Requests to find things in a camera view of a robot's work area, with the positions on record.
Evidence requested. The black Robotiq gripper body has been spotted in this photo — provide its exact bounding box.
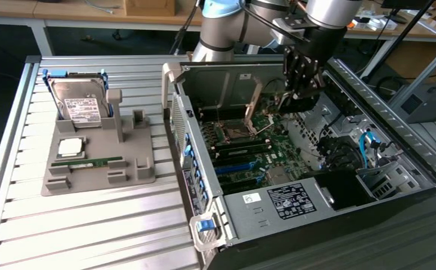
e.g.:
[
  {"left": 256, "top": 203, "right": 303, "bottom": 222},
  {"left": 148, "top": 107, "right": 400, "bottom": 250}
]
[{"left": 288, "top": 26, "right": 349, "bottom": 74}]

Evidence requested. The black graphics card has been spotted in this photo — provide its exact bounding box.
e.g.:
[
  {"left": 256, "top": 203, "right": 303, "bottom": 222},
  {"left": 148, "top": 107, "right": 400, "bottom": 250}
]
[{"left": 243, "top": 75, "right": 320, "bottom": 126}]

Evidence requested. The small white box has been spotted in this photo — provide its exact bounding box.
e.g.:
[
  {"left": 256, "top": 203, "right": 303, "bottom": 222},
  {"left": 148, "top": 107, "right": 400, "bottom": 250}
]
[{"left": 365, "top": 18, "right": 397, "bottom": 31}]

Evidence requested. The perforated metal drive cage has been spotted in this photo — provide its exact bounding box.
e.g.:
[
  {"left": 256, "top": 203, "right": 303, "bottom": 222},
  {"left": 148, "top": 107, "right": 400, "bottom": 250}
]
[{"left": 288, "top": 84, "right": 357, "bottom": 147}]

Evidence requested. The wooden desk with grey legs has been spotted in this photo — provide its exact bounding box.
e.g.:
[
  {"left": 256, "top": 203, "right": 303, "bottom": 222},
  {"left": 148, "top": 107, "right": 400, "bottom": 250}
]
[
  {"left": 343, "top": 0, "right": 436, "bottom": 43},
  {"left": 0, "top": 0, "right": 204, "bottom": 56}
]

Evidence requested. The copper socket cover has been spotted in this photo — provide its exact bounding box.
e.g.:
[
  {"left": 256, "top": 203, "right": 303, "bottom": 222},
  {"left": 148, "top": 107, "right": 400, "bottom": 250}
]
[{"left": 244, "top": 112, "right": 279, "bottom": 138}]

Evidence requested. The black slanted pole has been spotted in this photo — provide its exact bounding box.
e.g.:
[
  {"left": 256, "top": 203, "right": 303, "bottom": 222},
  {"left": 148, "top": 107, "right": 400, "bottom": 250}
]
[{"left": 359, "top": 0, "right": 436, "bottom": 82}]

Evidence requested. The black monitor with stand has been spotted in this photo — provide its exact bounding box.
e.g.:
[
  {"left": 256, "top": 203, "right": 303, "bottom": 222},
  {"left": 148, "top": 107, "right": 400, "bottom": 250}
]
[{"left": 380, "top": 0, "right": 435, "bottom": 25}]

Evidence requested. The green motherboard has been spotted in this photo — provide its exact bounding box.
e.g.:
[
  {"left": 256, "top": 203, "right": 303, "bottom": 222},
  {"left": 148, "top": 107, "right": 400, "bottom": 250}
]
[{"left": 199, "top": 112, "right": 316, "bottom": 195}]

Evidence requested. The CPU socket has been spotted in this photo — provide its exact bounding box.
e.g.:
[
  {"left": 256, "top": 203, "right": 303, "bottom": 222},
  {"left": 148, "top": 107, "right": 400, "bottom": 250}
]
[{"left": 220, "top": 118, "right": 256, "bottom": 142}]

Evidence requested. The black labelled RAM stick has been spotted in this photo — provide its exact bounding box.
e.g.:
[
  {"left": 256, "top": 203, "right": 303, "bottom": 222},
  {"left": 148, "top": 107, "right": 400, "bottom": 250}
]
[{"left": 212, "top": 140, "right": 273, "bottom": 159}]

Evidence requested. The grey computer tower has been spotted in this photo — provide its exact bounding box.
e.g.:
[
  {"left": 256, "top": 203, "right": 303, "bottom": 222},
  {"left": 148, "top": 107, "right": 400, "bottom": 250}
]
[{"left": 388, "top": 81, "right": 436, "bottom": 124}]

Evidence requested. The grey chipset heatsink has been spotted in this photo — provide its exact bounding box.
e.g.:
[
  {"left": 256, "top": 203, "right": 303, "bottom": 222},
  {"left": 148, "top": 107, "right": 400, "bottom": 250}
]
[{"left": 265, "top": 166, "right": 293, "bottom": 185}]

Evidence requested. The blue expansion slot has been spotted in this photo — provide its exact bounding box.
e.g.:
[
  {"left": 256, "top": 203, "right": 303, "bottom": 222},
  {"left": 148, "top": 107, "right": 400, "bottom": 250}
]
[{"left": 213, "top": 162, "right": 259, "bottom": 174}]

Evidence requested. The grey disk bay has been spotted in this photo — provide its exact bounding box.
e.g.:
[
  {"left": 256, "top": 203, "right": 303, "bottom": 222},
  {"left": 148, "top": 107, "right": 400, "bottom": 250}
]
[{"left": 355, "top": 161, "right": 423, "bottom": 199}]

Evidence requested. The closed brown cardboard box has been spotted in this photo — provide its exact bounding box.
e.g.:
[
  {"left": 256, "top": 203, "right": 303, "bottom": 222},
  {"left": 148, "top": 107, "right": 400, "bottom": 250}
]
[{"left": 123, "top": 0, "right": 176, "bottom": 17}]

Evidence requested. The grey power supply unit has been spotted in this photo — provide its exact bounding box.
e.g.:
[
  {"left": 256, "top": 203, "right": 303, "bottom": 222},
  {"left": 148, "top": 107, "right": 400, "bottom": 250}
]
[{"left": 223, "top": 179, "right": 339, "bottom": 240}]

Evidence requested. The hard disk with blue carrier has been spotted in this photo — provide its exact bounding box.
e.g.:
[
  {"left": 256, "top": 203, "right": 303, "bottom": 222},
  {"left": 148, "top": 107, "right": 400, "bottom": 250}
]
[{"left": 41, "top": 69, "right": 115, "bottom": 129}]

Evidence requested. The open black PC case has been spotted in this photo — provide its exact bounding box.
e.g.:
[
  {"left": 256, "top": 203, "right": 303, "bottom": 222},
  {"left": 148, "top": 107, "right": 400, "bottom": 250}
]
[{"left": 160, "top": 55, "right": 436, "bottom": 270}]

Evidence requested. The green RAM stick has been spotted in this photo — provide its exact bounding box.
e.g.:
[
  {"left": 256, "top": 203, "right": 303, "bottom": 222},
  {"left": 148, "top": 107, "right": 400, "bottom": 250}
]
[{"left": 51, "top": 156, "right": 124, "bottom": 169}]

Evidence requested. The silver CPU chip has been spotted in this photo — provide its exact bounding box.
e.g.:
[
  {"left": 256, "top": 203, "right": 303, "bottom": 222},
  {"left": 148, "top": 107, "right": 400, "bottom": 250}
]
[{"left": 57, "top": 137, "right": 87, "bottom": 159}]

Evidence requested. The grey plastic parts rack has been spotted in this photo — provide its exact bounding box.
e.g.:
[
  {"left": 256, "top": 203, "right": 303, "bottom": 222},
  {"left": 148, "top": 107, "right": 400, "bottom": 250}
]
[{"left": 40, "top": 89, "right": 157, "bottom": 197}]

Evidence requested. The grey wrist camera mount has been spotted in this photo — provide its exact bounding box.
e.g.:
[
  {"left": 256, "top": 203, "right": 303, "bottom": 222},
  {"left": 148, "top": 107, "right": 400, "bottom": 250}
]
[{"left": 271, "top": 15, "right": 316, "bottom": 46}]

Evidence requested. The black power wire bundle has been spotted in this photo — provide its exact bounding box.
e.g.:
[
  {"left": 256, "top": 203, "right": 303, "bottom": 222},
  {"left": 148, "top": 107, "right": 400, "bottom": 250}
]
[{"left": 317, "top": 134, "right": 363, "bottom": 171}]

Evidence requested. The blue disk wire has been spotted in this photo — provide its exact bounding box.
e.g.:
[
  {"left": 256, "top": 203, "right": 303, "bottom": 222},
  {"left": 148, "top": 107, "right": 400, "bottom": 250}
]
[{"left": 357, "top": 130, "right": 380, "bottom": 170}]

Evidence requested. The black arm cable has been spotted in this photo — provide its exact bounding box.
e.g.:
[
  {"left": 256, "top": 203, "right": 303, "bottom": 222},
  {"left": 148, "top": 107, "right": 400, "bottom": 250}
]
[{"left": 168, "top": 0, "right": 312, "bottom": 56}]

